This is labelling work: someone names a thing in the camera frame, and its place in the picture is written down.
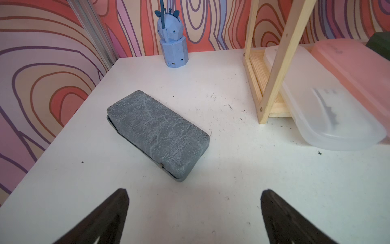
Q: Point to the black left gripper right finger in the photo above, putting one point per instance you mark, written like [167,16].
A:
[285,225]

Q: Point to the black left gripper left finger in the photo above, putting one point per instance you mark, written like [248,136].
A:
[104,225]

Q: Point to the clear frosted pencil case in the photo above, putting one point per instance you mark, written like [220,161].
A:
[326,114]

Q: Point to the pink pencil case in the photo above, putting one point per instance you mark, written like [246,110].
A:
[363,72]

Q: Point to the dark green pencil case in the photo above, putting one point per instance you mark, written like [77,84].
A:
[380,43]

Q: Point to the grey textured case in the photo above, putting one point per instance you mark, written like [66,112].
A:
[169,140]

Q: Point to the blue giraffe pen holder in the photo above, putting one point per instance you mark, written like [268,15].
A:
[173,43]

